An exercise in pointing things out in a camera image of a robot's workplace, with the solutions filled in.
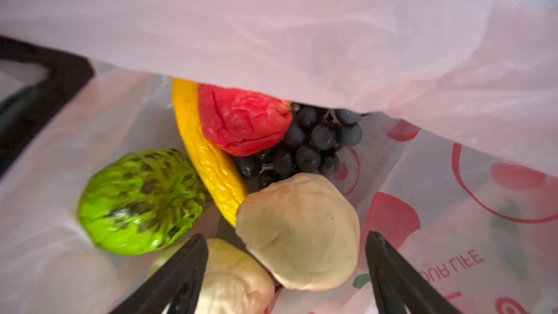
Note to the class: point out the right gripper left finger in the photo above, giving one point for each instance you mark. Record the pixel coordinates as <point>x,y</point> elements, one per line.
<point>176,286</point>

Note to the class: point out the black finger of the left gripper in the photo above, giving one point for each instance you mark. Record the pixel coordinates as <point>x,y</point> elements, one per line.
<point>26,112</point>

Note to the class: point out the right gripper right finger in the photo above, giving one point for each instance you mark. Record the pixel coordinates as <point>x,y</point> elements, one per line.
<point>397,286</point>

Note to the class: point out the pink plastic bag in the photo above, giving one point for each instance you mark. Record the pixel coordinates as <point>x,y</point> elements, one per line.
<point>457,168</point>

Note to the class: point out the pale yellow fake fruit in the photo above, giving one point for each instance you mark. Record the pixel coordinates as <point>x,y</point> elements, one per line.
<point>234,282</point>

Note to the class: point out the green fake custard apple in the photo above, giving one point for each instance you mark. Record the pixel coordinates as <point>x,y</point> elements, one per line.
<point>143,202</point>

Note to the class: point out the beige fake potato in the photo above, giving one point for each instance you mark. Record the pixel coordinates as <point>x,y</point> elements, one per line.
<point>303,230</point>

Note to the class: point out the yellow fake banana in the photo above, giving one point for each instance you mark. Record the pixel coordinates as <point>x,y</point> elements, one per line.
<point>215,168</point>

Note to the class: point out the dark fake grape bunch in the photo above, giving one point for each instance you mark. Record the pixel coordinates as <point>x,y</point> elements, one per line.
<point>311,145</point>

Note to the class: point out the red fake strawberry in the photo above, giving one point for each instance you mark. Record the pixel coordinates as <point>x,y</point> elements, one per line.
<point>240,122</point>

